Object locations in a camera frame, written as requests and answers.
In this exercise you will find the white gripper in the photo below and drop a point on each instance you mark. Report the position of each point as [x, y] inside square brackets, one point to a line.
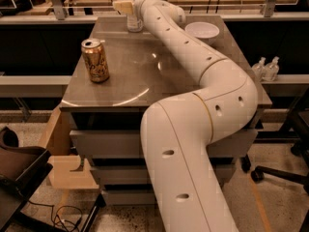
[137, 3]

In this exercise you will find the clear plastic water bottle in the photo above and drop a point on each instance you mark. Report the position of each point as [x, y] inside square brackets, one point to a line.
[133, 23]

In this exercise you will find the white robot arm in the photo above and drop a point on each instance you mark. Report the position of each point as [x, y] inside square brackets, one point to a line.
[176, 131]

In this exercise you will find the left clear pump bottle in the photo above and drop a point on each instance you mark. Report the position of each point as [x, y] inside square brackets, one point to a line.
[258, 68]

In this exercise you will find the clear pump bottle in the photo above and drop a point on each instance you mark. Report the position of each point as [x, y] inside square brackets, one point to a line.
[258, 68]
[271, 70]

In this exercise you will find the right clear pump bottle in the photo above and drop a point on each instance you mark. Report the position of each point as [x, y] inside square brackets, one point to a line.
[271, 70]

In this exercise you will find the white ceramic bowl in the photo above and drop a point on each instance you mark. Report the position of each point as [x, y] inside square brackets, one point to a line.
[203, 31]

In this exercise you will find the gold soda can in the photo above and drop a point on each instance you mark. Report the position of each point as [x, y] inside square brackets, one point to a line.
[95, 60]

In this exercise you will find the grey drawer cabinet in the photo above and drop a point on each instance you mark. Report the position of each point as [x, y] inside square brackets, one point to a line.
[142, 71]

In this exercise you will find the top grey drawer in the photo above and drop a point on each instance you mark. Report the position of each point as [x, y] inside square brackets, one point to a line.
[125, 144]

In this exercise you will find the grey drawer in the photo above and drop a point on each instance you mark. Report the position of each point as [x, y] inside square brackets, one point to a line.
[130, 197]
[125, 144]
[138, 174]

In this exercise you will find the middle grey drawer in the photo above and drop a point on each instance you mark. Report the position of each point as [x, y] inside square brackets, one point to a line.
[138, 174]

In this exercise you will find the bottom grey drawer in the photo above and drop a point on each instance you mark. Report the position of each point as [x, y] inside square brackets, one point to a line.
[130, 197]

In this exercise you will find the dark office chair left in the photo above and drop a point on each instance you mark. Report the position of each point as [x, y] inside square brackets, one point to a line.
[22, 170]

